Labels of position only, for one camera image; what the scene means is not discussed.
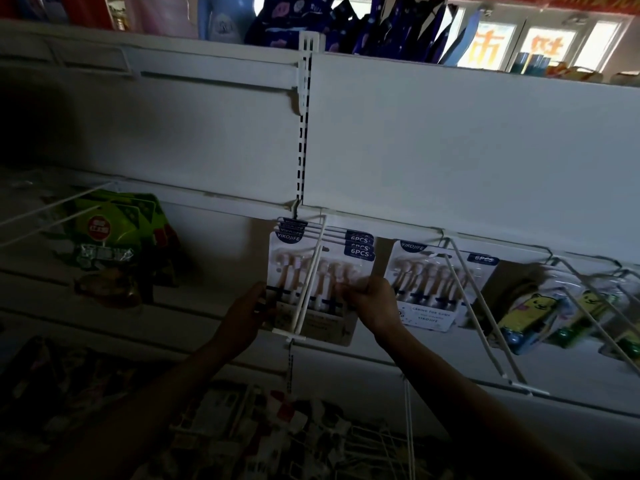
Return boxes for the person's right hand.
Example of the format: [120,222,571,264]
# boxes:
[335,275,405,341]

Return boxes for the person's left hand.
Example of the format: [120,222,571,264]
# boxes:
[212,282,275,357]

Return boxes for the person's right forearm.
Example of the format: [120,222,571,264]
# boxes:
[374,322,593,480]

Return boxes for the person's left forearm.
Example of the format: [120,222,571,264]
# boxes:
[47,339,242,480]

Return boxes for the pile of assorted packets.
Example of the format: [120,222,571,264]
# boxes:
[0,337,451,480]

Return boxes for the dark brown packet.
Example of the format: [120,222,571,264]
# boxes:
[72,269,153,309]

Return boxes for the green snack packet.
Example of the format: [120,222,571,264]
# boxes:
[52,189,173,271]

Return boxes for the white metal shelf unit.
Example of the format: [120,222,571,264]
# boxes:
[0,19,640,470]

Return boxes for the white slotted shelf upright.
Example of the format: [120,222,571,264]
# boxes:
[294,31,327,218]

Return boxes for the yellow bear kids toothbrush pack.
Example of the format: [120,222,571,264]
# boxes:
[599,329,640,368]
[492,292,568,356]
[546,290,617,348]

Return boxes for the row of dark blue packets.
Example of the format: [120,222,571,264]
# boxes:
[244,0,483,66]

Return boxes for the light blue bottle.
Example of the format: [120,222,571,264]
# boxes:
[197,0,257,45]

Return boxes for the teal boxes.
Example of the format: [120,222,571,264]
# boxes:
[509,52,552,77]

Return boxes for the pink package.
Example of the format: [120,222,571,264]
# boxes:
[124,0,199,40]

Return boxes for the red package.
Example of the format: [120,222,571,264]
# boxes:
[59,0,108,30]

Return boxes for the white wire peg hook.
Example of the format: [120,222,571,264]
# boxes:
[272,214,329,341]
[549,255,640,376]
[0,181,117,249]
[439,237,551,398]

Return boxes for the white wire basket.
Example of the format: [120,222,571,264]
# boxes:
[342,424,418,480]

